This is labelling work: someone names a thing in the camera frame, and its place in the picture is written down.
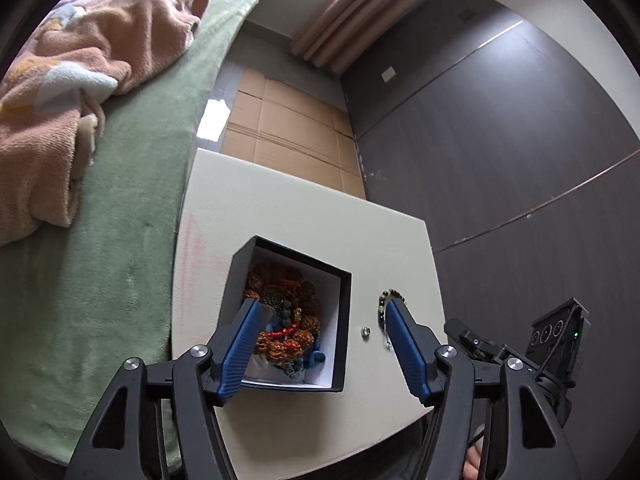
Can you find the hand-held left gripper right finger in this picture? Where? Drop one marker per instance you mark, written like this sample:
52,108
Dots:
407,350

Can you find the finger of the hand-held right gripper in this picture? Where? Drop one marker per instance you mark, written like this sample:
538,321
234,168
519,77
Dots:
465,335

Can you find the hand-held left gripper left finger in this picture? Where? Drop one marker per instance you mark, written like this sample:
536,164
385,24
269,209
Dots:
240,350

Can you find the black jewelry box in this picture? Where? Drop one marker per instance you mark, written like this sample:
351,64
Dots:
340,340

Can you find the bed with green sheet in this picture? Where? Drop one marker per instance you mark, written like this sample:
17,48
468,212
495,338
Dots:
125,260

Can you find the white low table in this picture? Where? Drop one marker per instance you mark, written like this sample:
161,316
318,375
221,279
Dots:
300,200

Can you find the flattened cardboard sheet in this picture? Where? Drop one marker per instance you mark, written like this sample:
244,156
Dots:
300,125

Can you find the pink fleece blanket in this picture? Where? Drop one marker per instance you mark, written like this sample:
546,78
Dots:
100,60

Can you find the pink curtain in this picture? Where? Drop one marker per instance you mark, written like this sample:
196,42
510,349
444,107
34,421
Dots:
350,15

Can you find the white wall socket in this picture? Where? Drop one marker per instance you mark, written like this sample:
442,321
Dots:
388,75

